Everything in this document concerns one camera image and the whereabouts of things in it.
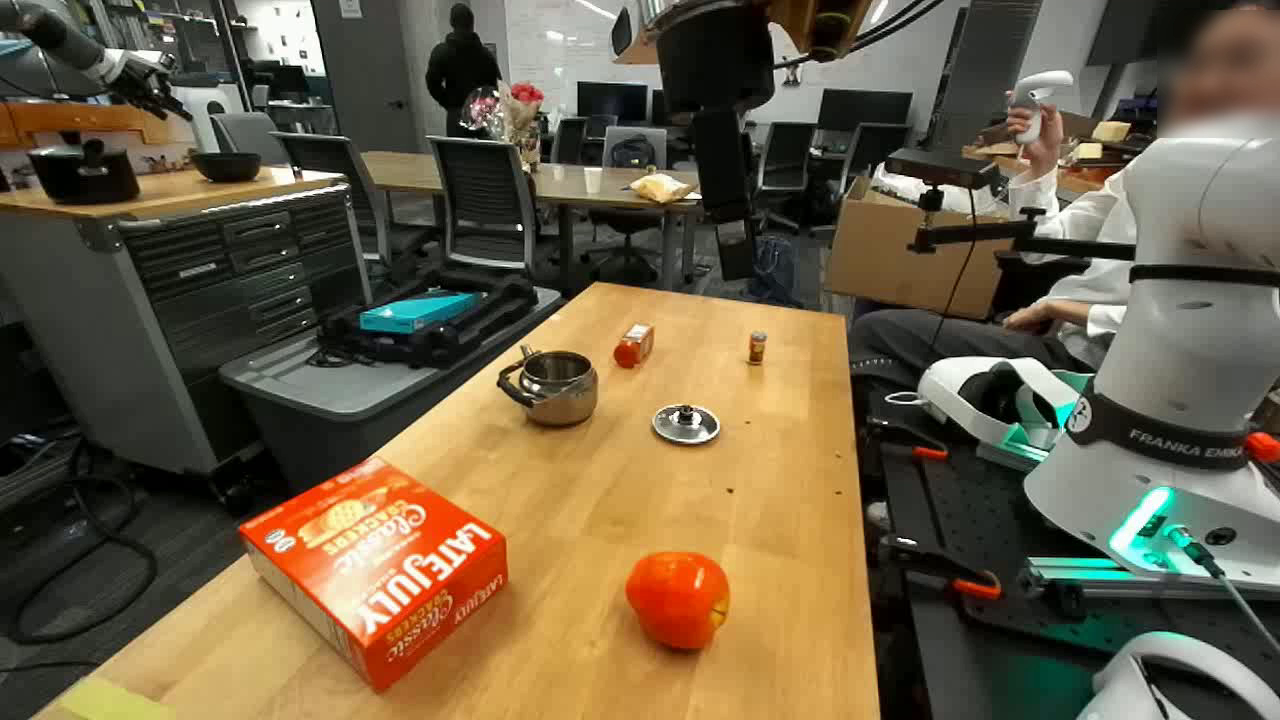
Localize black office chair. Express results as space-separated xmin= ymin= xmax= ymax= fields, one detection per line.
xmin=841 ymin=120 xmax=916 ymax=183
xmin=755 ymin=114 xmax=820 ymax=197

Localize grey drawer cabinet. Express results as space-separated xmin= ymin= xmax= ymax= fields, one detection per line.
xmin=0 ymin=165 xmax=376 ymax=479

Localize yellow bag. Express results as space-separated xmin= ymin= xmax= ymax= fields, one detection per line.
xmin=630 ymin=168 xmax=699 ymax=210

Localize white spray bottle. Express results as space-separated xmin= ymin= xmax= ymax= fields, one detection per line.
xmin=911 ymin=350 xmax=1098 ymax=467

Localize standing person in black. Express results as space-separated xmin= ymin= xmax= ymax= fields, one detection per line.
xmin=424 ymin=0 xmax=504 ymax=137

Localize dark computer monitor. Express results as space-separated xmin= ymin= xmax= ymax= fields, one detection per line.
xmin=574 ymin=75 xmax=652 ymax=137
xmin=813 ymin=82 xmax=921 ymax=137

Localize black bowl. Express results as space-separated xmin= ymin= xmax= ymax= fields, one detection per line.
xmin=190 ymin=149 xmax=267 ymax=188

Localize orange cracker box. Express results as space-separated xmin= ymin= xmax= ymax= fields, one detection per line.
xmin=238 ymin=455 xmax=513 ymax=694

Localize grey mesh office chair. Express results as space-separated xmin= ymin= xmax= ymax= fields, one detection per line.
xmin=429 ymin=130 xmax=544 ymax=276
xmin=276 ymin=129 xmax=396 ymax=262

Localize black pot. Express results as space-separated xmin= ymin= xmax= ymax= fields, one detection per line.
xmin=25 ymin=130 xmax=146 ymax=208

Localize black optical breadboard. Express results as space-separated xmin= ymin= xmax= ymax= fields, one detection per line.
xmin=873 ymin=422 xmax=1280 ymax=720

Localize grey plastic tote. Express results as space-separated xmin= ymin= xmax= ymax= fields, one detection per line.
xmin=217 ymin=279 xmax=569 ymax=486

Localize aluminium extrusion rail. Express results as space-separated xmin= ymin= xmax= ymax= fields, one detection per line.
xmin=1019 ymin=553 xmax=1280 ymax=605

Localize wooden shelf board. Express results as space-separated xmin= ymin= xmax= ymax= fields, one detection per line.
xmin=0 ymin=96 xmax=183 ymax=152

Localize cardboard box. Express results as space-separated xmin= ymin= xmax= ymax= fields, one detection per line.
xmin=824 ymin=191 xmax=1015 ymax=322

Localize yellow green pad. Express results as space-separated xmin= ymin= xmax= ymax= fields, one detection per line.
xmin=46 ymin=676 xmax=176 ymax=720

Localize orange tomato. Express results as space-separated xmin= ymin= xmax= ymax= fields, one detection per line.
xmin=623 ymin=547 xmax=736 ymax=656

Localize orange tipped black clamp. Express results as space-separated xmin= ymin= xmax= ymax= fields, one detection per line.
xmin=890 ymin=537 xmax=1011 ymax=611
xmin=866 ymin=413 xmax=953 ymax=467

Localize black floor cables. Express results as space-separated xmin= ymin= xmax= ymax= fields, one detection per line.
xmin=0 ymin=436 xmax=163 ymax=652

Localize white headset strap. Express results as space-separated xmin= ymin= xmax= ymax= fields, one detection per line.
xmin=1076 ymin=629 xmax=1280 ymax=720

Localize white VR controller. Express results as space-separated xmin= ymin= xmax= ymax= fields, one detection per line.
xmin=1008 ymin=67 xmax=1079 ymax=152

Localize silver kettle lid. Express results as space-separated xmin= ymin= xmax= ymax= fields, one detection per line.
xmin=647 ymin=400 xmax=730 ymax=451

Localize flower bouquet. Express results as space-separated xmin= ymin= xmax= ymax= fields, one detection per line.
xmin=456 ymin=75 xmax=554 ymax=171

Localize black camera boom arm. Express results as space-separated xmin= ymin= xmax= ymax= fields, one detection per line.
xmin=910 ymin=183 xmax=1142 ymax=262

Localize seated person white shirt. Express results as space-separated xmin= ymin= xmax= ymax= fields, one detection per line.
xmin=847 ymin=130 xmax=1154 ymax=391

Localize teal case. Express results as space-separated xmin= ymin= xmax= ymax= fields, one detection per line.
xmin=355 ymin=289 xmax=489 ymax=341

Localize black bag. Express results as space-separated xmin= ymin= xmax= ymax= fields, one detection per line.
xmin=318 ymin=268 xmax=539 ymax=371

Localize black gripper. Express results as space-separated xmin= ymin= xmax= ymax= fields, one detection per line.
xmin=658 ymin=0 xmax=782 ymax=289

